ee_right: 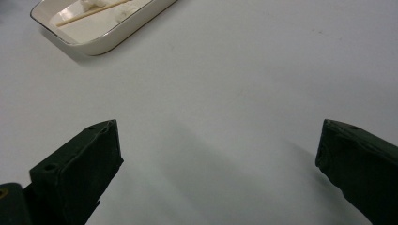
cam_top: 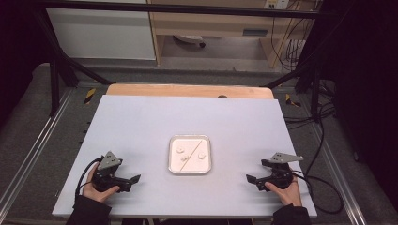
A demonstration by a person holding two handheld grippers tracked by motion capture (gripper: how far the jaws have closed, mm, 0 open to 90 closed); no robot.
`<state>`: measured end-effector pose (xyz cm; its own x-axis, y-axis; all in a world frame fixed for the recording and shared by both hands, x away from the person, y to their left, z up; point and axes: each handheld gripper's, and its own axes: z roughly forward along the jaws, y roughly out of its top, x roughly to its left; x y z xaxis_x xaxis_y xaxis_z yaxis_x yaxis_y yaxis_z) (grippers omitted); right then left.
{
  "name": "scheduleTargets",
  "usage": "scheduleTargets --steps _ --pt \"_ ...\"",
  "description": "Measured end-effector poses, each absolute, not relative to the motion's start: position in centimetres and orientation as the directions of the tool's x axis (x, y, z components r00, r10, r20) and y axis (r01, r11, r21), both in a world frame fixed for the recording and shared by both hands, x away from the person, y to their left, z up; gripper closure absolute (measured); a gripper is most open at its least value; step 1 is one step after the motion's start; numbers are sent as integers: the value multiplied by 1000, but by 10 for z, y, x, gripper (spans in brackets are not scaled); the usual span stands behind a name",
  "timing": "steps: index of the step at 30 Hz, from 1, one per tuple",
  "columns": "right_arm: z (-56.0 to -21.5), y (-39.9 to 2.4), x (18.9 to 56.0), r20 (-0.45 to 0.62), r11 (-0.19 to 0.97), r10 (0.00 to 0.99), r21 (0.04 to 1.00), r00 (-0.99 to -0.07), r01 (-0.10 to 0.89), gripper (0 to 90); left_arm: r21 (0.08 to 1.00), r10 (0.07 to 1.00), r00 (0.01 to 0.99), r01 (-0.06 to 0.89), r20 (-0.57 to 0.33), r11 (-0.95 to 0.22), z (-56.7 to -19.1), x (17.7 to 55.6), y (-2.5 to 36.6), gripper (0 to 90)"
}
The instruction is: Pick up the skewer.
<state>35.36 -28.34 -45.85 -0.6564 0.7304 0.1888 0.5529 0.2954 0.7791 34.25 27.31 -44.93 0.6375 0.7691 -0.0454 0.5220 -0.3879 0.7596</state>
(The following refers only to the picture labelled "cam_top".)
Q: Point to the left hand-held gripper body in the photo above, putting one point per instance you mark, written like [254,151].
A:
[108,162]

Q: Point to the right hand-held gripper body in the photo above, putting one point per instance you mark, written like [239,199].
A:
[281,175]

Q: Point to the white cotton ball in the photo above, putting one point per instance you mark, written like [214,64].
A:
[180,149]
[184,158]
[202,155]

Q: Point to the square metal tray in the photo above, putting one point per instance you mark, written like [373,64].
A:
[191,167]

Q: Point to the person's right hand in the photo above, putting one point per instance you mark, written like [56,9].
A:
[289,195]

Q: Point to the person's left hand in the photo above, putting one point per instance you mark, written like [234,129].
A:
[97,194]

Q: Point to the thin brown stick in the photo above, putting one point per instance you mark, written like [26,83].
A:
[191,154]

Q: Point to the white table board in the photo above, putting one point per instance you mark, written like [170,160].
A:
[156,118]

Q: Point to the yellow black tape marker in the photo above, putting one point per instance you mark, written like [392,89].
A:
[291,100]
[89,96]

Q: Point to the wooden table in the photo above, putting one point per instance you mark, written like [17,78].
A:
[187,91]

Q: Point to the white cabinet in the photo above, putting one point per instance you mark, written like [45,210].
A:
[100,34]

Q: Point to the black curtain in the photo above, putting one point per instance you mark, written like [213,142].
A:
[15,47]
[369,78]

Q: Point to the office chair base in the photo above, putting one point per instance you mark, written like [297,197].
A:
[189,39]

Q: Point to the white power strip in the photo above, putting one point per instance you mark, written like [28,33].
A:
[277,3]

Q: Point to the aluminium rail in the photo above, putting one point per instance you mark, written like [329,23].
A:
[34,146]
[338,175]

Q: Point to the black metal frame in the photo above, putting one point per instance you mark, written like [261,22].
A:
[187,8]

